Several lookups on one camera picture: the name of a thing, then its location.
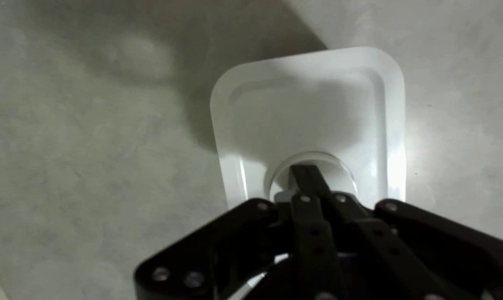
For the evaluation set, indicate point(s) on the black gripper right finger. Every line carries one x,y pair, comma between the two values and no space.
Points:
406,255

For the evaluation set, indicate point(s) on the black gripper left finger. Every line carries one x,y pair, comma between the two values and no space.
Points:
245,250

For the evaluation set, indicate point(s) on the white rectangular container lid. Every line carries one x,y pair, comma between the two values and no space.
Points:
306,105

